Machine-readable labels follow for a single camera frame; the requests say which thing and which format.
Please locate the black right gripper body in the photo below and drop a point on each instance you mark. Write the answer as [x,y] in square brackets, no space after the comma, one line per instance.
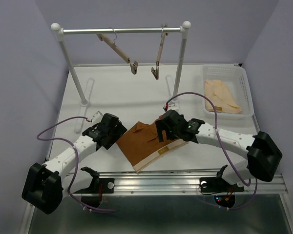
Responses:
[171,133]

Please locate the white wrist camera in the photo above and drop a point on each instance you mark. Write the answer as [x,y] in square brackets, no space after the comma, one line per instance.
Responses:
[97,117]
[171,106]

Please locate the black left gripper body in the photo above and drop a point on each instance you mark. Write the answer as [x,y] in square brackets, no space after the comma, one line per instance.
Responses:
[115,134]

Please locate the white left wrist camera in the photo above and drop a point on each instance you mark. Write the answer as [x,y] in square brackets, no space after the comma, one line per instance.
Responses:
[97,117]

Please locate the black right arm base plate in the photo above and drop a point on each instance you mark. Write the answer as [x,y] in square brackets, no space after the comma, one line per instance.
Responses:
[217,185]

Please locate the white plastic basket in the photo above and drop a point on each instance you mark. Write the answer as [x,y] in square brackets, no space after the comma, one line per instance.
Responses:
[237,82]

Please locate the aluminium mounting rail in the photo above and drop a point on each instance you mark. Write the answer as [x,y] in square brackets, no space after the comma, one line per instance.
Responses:
[180,183]

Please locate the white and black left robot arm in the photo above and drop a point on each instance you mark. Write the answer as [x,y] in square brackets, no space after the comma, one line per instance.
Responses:
[49,183]

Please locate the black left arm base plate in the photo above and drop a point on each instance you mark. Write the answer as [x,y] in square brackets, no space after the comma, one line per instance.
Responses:
[94,186]

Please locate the white metal clothes rack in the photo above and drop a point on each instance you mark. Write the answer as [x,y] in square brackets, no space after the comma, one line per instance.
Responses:
[126,89]

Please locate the brown boxer underwear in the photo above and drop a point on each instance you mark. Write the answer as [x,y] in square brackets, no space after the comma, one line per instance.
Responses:
[141,145]

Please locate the beige underwear in basket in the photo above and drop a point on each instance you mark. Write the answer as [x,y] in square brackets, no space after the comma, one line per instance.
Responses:
[218,93]

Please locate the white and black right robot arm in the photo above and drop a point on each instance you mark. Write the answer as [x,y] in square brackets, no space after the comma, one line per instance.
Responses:
[260,154]

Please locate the wooden clip hanger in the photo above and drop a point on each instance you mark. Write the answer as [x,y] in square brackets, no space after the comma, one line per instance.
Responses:
[155,71]
[118,51]

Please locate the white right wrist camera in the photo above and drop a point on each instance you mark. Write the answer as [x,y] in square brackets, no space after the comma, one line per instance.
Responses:
[171,106]

